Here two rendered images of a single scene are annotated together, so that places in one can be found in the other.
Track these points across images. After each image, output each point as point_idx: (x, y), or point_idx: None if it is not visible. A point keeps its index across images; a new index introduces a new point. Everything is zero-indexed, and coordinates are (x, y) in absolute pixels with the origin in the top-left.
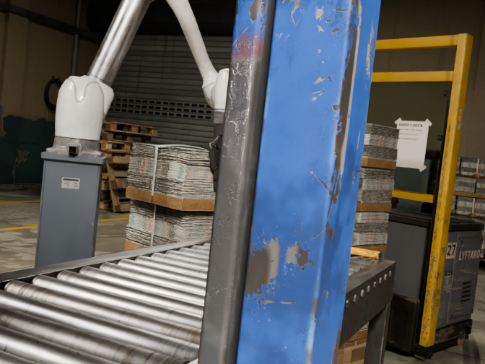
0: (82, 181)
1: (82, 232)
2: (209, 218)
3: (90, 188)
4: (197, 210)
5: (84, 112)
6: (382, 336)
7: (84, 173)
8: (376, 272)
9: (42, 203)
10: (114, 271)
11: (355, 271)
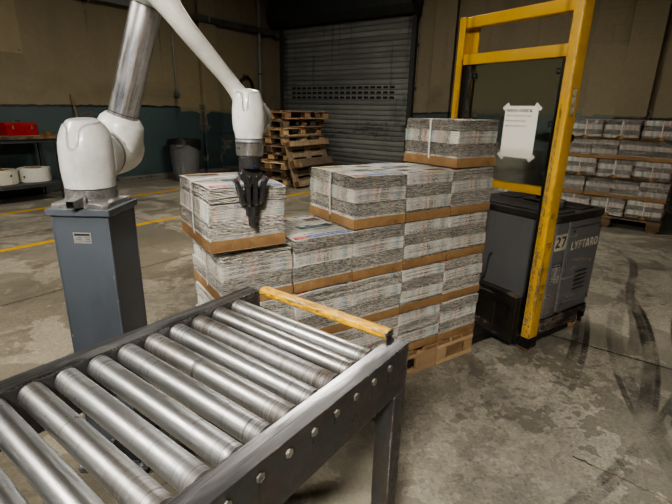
0: (94, 235)
1: (106, 285)
2: (253, 254)
3: (103, 242)
4: (232, 250)
5: (79, 161)
6: (390, 431)
7: (94, 227)
8: (345, 391)
9: (59, 259)
10: None
11: (325, 381)
